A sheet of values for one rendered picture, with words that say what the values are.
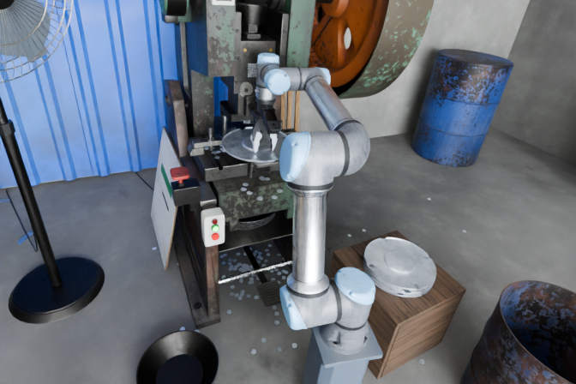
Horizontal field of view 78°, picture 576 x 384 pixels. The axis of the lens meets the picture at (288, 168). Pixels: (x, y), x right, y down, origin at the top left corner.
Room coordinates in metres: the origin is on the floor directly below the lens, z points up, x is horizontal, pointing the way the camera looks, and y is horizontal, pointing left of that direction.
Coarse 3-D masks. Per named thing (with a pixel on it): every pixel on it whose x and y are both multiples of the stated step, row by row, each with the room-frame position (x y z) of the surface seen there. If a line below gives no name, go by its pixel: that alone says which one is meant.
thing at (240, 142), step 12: (240, 132) 1.38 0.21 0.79; (264, 132) 1.40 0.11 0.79; (228, 144) 1.26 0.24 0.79; (240, 144) 1.27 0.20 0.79; (264, 144) 1.28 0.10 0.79; (276, 144) 1.30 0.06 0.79; (240, 156) 1.18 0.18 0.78; (252, 156) 1.19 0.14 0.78; (264, 156) 1.20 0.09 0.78; (276, 156) 1.21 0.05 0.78
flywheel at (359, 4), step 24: (336, 0) 1.53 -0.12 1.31; (360, 0) 1.45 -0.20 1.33; (384, 0) 1.28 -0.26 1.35; (336, 24) 1.57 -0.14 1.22; (360, 24) 1.43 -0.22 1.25; (312, 48) 1.73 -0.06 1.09; (336, 48) 1.55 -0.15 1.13; (360, 48) 1.41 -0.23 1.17; (336, 72) 1.47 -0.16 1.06; (360, 72) 1.34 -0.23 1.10
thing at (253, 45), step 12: (252, 36) 1.38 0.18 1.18; (264, 36) 1.45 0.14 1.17; (252, 48) 1.34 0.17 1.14; (264, 48) 1.36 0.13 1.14; (252, 60) 1.34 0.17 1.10; (252, 72) 1.34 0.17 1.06; (240, 84) 1.32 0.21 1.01; (252, 84) 1.34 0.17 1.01; (228, 96) 1.42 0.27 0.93; (240, 96) 1.32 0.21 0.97; (252, 96) 1.31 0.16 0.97; (240, 108) 1.32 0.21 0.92; (252, 108) 1.30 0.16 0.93
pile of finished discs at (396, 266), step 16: (384, 240) 1.25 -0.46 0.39; (400, 240) 1.25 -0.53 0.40; (368, 256) 1.13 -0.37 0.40; (384, 256) 1.13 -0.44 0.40; (400, 256) 1.14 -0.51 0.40; (416, 256) 1.15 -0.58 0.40; (368, 272) 1.06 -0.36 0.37; (384, 272) 1.05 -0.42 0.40; (400, 272) 1.05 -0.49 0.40; (416, 272) 1.06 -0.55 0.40; (432, 272) 1.07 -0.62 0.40; (384, 288) 0.99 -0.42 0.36; (400, 288) 0.97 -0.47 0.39; (416, 288) 0.98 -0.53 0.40
